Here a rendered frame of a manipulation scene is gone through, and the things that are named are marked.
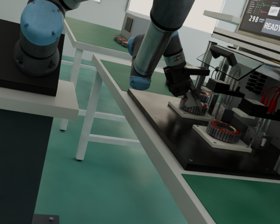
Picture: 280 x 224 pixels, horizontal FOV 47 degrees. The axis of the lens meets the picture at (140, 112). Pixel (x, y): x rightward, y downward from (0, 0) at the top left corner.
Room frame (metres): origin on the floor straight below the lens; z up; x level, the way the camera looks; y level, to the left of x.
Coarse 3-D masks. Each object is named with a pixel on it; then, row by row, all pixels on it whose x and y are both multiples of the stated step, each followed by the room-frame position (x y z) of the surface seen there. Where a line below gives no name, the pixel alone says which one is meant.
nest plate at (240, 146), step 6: (192, 126) 1.07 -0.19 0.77; (198, 126) 1.07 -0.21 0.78; (204, 126) 1.09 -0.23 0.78; (198, 132) 1.03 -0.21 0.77; (204, 132) 1.02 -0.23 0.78; (204, 138) 0.99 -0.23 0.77; (210, 138) 0.98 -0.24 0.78; (216, 138) 1.00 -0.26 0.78; (210, 144) 0.95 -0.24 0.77; (216, 144) 0.94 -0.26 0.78; (222, 144) 0.95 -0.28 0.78; (228, 144) 0.97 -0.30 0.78; (234, 144) 0.99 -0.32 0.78; (240, 144) 1.00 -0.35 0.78; (240, 150) 0.97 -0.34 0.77; (246, 150) 0.98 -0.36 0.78
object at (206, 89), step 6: (210, 78) 1.30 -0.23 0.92; (210, 84) 1.28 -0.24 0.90; (216, 84) 1.25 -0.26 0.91; (222, 84) 1.26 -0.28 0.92; (228, 84) 1.27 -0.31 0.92; (204, 90) 1.26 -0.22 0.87; (210, 90) 1.26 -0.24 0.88; (216, 90) 1.25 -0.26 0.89; (222, 90) 1.25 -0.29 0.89; (228, 90) 1.27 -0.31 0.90; (234, 90) 1.29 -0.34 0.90; (228, 96) 1.31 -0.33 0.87; (240, 96) 1.29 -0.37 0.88; (222, 102) 1.33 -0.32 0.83
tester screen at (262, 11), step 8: (256, 0) 1.33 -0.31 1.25; (264, 0) 1.29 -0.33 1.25; (272, 0) 1.24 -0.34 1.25; (248, 8) 1.36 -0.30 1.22; (256, 8) 1.31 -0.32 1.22; (264, 8) 1.27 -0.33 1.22; (248, 16) 1.34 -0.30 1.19; (264, 16) 1.25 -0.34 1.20; (272, 16) 1.21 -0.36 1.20; (256, 24) 1.28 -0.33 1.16
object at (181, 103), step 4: (180, 100) 1.26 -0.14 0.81; (184, 100) 1.23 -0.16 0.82; (180, 104) 1.24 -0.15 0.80; (184, 104) 1.22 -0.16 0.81; (204, 104) 1.26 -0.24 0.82; (184, 108) 1.22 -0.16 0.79; (188, 108) 1.21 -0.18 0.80; (192, 108) 1.20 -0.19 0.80; (196, 108) 1.21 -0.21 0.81; (204, 108) 1.22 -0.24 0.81; (192, 112) 1.21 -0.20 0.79; (196, 112) 1.20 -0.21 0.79; (204, 112) 1.22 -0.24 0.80
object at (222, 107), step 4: (216, 104) 1.33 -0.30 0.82; (224, 104) 1.34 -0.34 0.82; (216, 108) 1.32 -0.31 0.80; (220, 108) 1.29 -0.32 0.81; (224, 108) 1.27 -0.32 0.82; (228, 108) 1.28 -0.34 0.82; (212, 112) 1.33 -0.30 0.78; (220, 112) 1.28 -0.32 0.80; (224, 112) 1.27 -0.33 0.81; (228, 112) 1.28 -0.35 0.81; (232, 112) 1.28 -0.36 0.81; (216, 116) 1.30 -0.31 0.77; (220, 116) 1.28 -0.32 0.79; (224, 116) 1.27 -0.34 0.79; (228, 116) 1.28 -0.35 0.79; (232, 116) 1.29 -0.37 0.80; (220, 120) 1.27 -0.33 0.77; (224, 120) 1.27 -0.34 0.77; (228, 120) 1.28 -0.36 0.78
